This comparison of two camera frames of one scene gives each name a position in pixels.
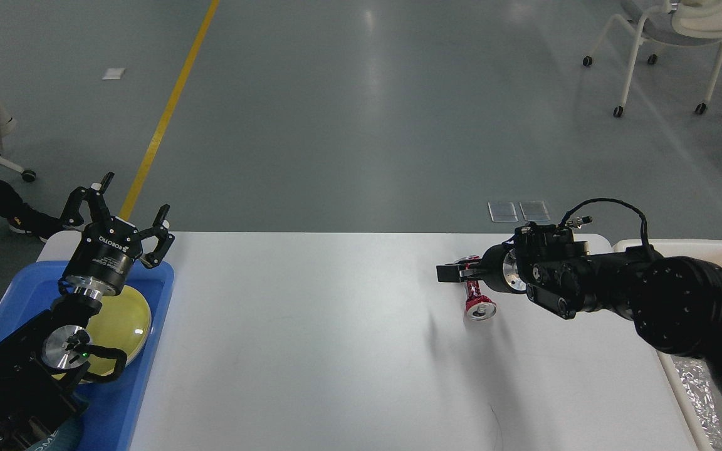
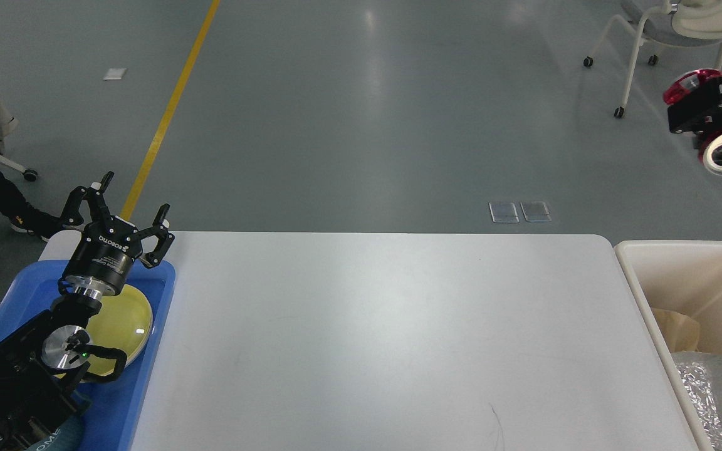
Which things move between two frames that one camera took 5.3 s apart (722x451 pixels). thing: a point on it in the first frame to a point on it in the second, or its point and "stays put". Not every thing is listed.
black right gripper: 499,269 to 709,109
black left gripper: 103,255 stays put
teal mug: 66,438 stays put
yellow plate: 123,322 stays put
